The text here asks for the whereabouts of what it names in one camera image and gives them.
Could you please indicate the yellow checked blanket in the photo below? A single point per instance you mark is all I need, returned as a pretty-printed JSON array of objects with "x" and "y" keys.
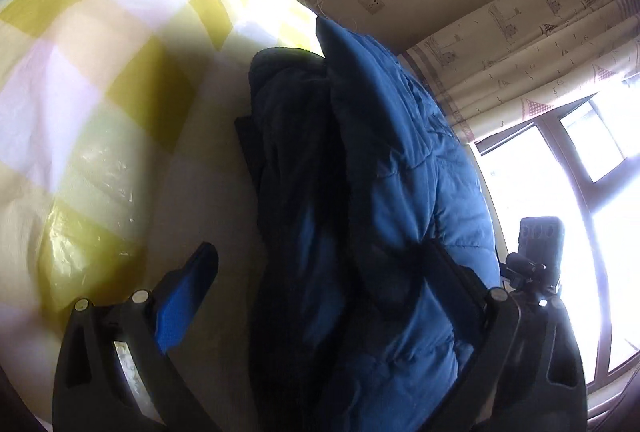
[{"x": 100, "y": 86}]

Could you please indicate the cream printed curtain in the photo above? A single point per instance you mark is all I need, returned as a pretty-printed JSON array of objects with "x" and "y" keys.
[{"x": 525, "y": 36}]

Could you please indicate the dark framed window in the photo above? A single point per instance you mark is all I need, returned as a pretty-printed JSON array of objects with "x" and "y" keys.
[{"x": 600, "y": 212}]

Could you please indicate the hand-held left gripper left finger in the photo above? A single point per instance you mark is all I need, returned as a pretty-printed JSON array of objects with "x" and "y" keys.
[{"x": 175, "y": 309}]

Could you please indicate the blue quilted jacket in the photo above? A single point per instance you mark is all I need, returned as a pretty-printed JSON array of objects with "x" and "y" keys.
[{"x": 380, "y": 212}]

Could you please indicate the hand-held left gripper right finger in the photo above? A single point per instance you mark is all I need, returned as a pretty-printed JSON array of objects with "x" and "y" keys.
[{"x": 467, "y": 299}]

